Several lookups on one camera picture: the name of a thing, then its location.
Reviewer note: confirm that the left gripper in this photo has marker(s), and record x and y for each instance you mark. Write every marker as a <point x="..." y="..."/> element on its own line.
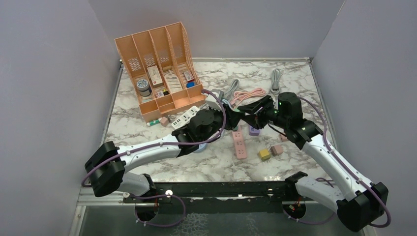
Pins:
<point x="232" y="118"/>

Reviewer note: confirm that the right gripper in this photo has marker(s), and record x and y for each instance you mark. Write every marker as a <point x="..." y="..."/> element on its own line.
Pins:
<point x="256" y="120"/>

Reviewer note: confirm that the yellow usb charger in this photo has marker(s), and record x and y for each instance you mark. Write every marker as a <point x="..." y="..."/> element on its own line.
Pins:
<point x="264" y="155"/>

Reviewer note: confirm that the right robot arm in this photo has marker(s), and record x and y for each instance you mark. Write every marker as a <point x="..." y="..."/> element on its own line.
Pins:
<point x="356" y="200"/>

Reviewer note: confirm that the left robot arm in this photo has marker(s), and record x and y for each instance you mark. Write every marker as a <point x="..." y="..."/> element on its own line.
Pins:
<point x="108" y="167"/>

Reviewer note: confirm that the purple power strip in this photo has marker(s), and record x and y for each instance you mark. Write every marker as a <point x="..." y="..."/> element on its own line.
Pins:
<point x="252" y="131"/>

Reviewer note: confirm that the pink power strip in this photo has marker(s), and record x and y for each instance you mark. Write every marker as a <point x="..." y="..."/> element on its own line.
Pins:
<point x="239" y="144"/>

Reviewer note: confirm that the pink usb charger upper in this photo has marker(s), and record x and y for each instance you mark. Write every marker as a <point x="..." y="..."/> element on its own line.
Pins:
<point x="283" y="138"/>

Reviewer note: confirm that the pink usb charger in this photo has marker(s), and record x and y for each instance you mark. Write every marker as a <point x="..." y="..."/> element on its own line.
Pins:
<point x="283" y="138"/>
<point x="276" y="150"/>

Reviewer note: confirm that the round blue power strip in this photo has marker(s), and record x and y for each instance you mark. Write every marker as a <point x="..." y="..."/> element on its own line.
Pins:
<point x="201" y="148"/>

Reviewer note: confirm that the pink usb charger lower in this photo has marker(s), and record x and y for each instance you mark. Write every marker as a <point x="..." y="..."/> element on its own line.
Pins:
<point x="276" y="150"/>

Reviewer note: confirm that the white power strip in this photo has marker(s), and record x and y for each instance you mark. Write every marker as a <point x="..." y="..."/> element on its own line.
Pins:
<point x="185" y="118"/>

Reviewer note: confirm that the white red box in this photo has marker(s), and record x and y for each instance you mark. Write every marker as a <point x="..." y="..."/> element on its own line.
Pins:
<point x="155" y="77"/>

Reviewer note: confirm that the orange desk file organizer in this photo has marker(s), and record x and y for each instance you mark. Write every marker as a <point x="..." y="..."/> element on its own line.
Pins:
<point x="168" y="48"/>

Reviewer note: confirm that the round tin in organizer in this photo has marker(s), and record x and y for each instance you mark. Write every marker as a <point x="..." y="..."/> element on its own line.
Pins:
<point x="143" y="87"/>

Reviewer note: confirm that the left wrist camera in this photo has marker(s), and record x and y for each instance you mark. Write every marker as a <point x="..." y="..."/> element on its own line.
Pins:
<point x="212" y="102"/>

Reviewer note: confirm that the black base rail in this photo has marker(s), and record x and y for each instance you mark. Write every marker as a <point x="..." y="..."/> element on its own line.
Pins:
<point x="217" y="197"/>

